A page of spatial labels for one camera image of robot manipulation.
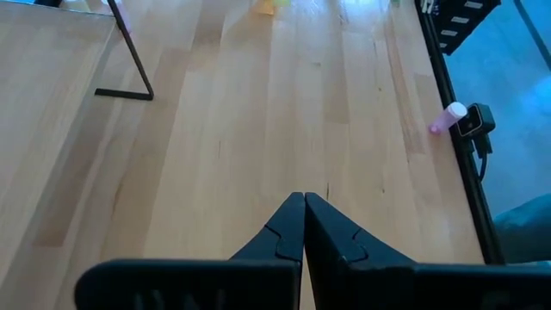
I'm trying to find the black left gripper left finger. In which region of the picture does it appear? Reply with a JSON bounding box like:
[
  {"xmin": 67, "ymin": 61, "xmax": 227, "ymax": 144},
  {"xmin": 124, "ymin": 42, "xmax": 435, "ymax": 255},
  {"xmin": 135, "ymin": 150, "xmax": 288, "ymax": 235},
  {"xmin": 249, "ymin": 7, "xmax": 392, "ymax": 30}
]
[{"xmin": 73, "ymin": 191, "xmax": 306, "ymax": 310}]

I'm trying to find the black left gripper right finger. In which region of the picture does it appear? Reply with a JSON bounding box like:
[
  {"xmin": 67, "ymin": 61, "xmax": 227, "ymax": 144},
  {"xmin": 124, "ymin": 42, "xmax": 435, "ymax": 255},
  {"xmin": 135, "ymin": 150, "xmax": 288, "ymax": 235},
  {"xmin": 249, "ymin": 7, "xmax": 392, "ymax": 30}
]
[{"xmin": 304, "ymin": 191, "xmax": 551, "ymax": 310}]

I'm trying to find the small pink medicine bottle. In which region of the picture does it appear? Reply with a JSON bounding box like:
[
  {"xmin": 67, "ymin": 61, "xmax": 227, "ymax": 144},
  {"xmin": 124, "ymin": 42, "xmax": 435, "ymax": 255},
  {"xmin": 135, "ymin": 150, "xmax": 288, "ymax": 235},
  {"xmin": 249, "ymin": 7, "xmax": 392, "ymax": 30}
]
[{"xmin": 428, "ymin": 101, "xmax": 469, "ymax": 135}]

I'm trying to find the wooden shelf with black legs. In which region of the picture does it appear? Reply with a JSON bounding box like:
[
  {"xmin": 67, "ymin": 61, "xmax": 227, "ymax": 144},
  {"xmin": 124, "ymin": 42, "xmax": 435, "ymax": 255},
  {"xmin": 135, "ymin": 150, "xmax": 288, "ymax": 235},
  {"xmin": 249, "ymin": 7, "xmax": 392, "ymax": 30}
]
[{"xmin": 0, "ymin": 0, "xmax": 155, "ymax": 276}]

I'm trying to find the large orange medicine bottle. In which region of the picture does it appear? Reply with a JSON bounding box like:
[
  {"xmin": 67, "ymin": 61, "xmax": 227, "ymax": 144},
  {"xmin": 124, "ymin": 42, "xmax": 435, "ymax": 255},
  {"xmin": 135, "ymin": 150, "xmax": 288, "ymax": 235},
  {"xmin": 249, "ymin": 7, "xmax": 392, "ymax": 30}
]
[{"xmin": 251, "ymin": 0, "xmax": 277, "ymax": 16}]

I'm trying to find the black frame beam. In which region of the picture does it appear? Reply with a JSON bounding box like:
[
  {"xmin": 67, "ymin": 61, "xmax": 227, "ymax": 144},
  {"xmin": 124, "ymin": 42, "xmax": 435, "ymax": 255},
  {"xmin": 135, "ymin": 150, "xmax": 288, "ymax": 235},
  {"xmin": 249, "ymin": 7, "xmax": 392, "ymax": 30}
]
[{"xmin": 414, "ymin": 0, "xmax": 507, "ymax": 265}]

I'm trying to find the black table camera cable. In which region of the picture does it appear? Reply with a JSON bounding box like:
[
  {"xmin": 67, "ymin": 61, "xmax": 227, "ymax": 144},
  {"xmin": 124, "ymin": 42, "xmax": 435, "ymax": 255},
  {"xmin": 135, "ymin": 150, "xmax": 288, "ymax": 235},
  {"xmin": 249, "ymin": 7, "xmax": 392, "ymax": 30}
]
[{"xmin": 472, "ymin": 133, "xmax": 494, "ymax": 182}]

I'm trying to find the black slotted frame bracket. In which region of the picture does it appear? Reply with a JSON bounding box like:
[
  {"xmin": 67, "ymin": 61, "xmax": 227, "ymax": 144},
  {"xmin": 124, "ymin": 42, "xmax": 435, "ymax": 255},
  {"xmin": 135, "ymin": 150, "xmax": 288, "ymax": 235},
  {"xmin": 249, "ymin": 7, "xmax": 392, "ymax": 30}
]
[{"xmin": 430, "ymin": 0, "xmax": 503, "ymax": 56}]

